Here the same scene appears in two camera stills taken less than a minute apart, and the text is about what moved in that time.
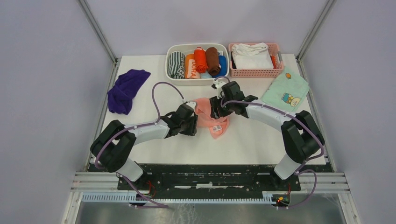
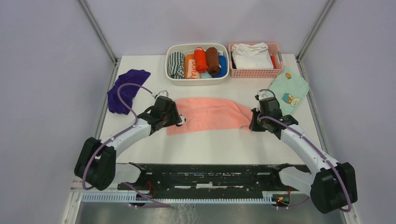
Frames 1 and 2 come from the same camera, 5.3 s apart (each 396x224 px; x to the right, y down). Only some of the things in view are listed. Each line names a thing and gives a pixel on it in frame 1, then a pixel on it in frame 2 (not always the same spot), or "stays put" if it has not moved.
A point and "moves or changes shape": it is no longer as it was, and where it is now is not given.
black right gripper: (215, 102) to (253, 126)
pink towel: (218, 127) moves or changes shape
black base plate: (213, 178) stays put
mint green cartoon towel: (286, 91) stays put
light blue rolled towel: (205, 75) stays put
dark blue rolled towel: (223, 63) stays put
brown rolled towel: (212, 60) stays put
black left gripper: (192, 130) to (175, 118)
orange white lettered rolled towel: (190, 69) stays put
